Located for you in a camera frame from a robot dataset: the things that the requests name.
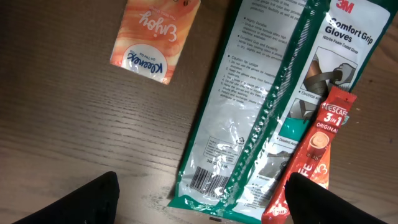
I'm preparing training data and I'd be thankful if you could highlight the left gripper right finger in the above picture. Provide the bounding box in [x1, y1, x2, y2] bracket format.
[285, 172, 386, 224]

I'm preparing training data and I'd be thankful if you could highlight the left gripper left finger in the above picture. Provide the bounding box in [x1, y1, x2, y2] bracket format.
[14, 171, 120, 224]

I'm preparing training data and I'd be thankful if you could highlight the red Nescafe coffee sachet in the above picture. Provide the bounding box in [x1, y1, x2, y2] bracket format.
[262, 86, 357, 224]

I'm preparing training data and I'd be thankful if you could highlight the green white 3M package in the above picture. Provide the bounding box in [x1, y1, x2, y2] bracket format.
[169, 0, 397, 223]

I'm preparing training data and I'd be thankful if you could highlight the orange Kleenex tissue pack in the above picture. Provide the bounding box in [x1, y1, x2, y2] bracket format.
[110, 0, 201, 85]

